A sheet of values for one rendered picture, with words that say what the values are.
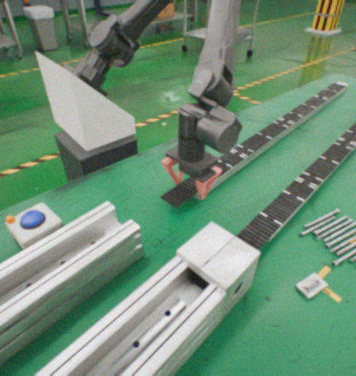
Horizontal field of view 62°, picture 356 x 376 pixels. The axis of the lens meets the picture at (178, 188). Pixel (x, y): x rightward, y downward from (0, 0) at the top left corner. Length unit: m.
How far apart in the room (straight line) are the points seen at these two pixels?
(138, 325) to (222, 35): 0.53
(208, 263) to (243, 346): 0.14
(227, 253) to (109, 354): 0.22
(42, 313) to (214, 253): 0.28
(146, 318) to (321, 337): 0.28
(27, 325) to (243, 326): 0.33
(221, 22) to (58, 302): 0.59
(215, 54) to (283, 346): 0.51
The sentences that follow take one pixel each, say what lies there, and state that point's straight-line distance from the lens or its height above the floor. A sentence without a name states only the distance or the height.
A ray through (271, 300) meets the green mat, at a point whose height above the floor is 0.78.
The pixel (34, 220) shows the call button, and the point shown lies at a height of 0.85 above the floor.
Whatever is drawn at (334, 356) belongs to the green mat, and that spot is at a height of 0.78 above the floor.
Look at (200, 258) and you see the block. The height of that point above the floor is 0.87.
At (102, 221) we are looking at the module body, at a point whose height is 0.85.
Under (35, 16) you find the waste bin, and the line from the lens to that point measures 5.31.
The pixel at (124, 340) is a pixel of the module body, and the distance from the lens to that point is 0.47.
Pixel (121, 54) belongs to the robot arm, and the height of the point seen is 1.02.
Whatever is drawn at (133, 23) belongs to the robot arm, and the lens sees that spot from 0.88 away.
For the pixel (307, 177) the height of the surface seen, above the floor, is 0.81.
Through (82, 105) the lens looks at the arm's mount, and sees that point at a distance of 0.87.
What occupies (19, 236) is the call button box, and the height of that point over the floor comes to 0.84.
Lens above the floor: 1.25
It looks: 39 degrees down
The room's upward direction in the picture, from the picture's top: straight up
